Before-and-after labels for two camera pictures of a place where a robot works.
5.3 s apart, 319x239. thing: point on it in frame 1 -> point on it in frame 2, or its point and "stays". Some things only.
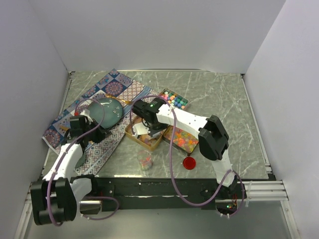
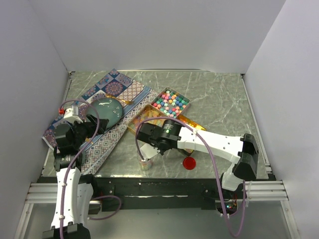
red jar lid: (189, 163) stays
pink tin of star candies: (174, 99) stays
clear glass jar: (144, 157) stays
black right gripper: (164, 126) -> (161, 152)
